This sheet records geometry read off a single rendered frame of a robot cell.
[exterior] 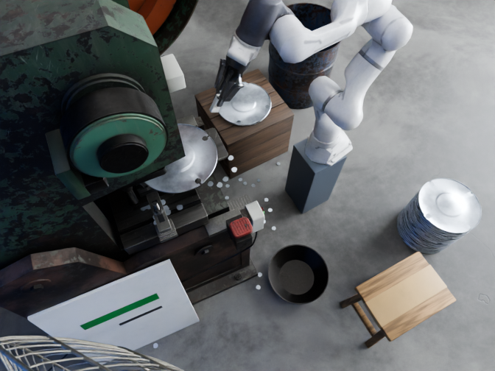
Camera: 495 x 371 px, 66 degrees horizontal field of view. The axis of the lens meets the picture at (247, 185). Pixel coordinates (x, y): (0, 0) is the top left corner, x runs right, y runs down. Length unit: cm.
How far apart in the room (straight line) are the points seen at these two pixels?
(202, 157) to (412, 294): 103
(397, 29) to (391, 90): 145
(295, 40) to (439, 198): 121
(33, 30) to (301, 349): 166
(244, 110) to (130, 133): 135
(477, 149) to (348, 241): 105
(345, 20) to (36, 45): 82
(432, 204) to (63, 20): 171
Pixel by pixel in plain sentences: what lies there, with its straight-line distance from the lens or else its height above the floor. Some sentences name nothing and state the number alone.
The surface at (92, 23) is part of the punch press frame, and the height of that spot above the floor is 150.
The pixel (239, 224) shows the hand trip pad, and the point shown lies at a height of 76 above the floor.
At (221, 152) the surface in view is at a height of 78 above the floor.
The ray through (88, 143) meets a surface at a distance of 72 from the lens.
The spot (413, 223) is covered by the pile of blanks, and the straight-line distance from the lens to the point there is 207.
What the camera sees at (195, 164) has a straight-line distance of 135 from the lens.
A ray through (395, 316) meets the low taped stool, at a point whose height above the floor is 33.
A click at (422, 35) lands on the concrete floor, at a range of 326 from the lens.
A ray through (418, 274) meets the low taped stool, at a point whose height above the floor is 33.
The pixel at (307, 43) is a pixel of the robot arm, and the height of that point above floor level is 120.
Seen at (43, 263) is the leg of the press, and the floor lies 89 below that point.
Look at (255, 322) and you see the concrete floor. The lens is 195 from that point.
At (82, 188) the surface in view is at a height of 124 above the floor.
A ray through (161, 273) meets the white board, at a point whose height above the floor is 54.
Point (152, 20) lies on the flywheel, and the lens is 139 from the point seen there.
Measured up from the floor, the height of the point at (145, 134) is 135.
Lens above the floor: 192
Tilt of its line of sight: 62 degrees down
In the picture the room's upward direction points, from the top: 1 degrees clockwise
